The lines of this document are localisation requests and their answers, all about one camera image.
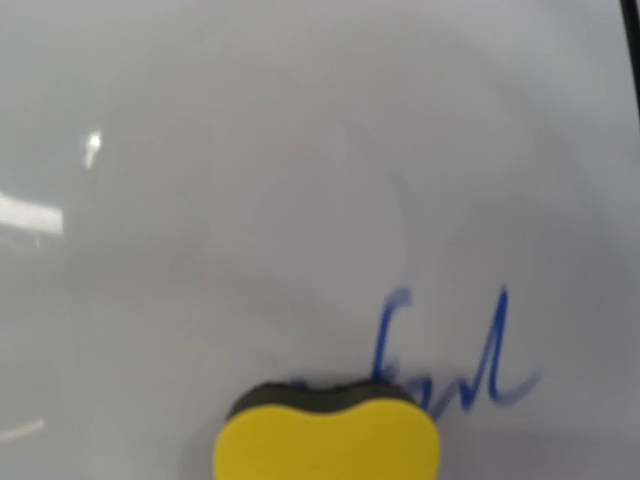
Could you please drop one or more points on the black framed whiteboard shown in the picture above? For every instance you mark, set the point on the black framed whiteboard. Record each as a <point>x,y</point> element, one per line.
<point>200,196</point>

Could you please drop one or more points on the yellow whiteboard eraser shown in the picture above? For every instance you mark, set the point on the yellow whiteboard eraser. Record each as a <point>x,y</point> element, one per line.
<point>363,430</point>

